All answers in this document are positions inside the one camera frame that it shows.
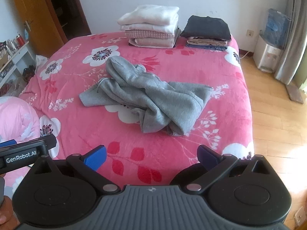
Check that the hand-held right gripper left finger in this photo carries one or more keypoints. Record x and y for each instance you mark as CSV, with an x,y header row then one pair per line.
x,y
96,158

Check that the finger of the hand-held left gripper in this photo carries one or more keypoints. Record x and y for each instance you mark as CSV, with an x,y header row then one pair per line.
x,y
7,144
48,143

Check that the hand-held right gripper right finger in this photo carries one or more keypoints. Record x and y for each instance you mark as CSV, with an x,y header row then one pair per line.
x,y
206,157

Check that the grey sweatpants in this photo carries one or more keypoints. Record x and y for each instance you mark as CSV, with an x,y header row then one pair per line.
x,y
148,93

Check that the light pink floral quilt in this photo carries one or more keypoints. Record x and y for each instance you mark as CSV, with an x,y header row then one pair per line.
x,y
16,119

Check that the cardboard box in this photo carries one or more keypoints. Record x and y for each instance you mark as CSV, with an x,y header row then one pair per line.
x,y
6,61

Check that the white plastic bag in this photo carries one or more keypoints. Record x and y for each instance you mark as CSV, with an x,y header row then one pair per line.
x,y
42,60

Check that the white shelf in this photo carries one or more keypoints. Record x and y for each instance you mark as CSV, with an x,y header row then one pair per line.
x,y
16,60

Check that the glass jar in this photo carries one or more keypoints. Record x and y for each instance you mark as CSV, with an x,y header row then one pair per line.
x,y
10,46

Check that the pink floral blanket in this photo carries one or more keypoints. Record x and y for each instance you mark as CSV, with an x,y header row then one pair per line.
x,y
168,60

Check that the red can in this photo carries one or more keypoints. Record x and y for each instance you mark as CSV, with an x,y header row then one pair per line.
x,y
20,40

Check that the wooden board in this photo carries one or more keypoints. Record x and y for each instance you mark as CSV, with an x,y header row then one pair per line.
x,y
294,94

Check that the blue folded garment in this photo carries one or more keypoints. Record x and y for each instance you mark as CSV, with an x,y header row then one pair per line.
x,y
206,48

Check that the tan folded garment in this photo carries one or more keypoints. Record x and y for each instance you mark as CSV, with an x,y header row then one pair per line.
x,y
208,41

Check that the white water dispenser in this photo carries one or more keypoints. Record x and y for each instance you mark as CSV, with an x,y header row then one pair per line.
x,y
266,55

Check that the beige folded garment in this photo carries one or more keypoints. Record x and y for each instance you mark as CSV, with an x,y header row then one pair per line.
x,y
151,42

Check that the black folded garment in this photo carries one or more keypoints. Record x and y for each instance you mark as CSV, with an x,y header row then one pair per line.
x,y
206,26

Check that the wooden door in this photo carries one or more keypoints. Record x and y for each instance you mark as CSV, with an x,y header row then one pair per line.
x,y
31,4

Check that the beige curtain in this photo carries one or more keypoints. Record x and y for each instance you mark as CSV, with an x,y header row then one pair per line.
x,y
292,40

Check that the blue water bottle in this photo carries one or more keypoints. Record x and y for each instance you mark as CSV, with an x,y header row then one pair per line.
x,y
277,28

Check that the cream fleece folded garment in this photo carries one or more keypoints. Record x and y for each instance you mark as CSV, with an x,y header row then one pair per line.
x,y
148,13

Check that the wall socket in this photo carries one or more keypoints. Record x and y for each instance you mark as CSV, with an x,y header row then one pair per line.
x,y
250,33

